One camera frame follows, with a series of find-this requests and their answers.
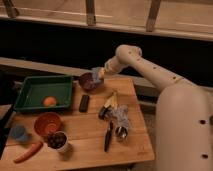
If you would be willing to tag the yellow-white gripper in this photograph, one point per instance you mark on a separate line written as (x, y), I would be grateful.
(107, 69)

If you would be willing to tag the blue sponge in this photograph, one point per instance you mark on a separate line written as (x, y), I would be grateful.
(97, 75)

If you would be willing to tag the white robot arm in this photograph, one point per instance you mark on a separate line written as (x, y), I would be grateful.
(182, 113)

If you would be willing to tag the green plastic tray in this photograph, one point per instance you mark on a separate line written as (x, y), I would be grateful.
(36, 88)

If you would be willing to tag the purple bowl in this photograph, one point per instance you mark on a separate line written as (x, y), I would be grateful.
(88, 81)

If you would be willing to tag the yellow-black brush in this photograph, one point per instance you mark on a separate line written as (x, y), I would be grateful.
(111, 102)

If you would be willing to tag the black rectangular block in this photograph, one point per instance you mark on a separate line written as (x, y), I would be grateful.
(83, 107)

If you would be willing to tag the crumpled clear plastic wrap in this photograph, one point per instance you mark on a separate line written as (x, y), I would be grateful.
(120, 113)

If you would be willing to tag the wooden table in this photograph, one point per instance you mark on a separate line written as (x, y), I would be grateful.
(86, 134)

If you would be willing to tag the metal measuring cup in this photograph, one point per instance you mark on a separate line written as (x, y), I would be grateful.
(121, 133)

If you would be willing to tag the orange fruit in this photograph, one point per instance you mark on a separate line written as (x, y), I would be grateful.
(49, 101)

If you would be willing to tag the orange bowl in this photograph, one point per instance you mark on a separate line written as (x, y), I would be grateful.
(46, 123)

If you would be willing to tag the white cup of grapes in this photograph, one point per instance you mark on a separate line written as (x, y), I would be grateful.
(57, 141)

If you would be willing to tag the orange carrot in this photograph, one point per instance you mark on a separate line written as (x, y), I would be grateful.
(34, 148)

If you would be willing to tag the blue cup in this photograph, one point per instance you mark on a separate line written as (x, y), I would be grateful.
(19, 133)

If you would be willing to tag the black-handled knife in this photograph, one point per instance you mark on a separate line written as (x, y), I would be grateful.
(108, 136)

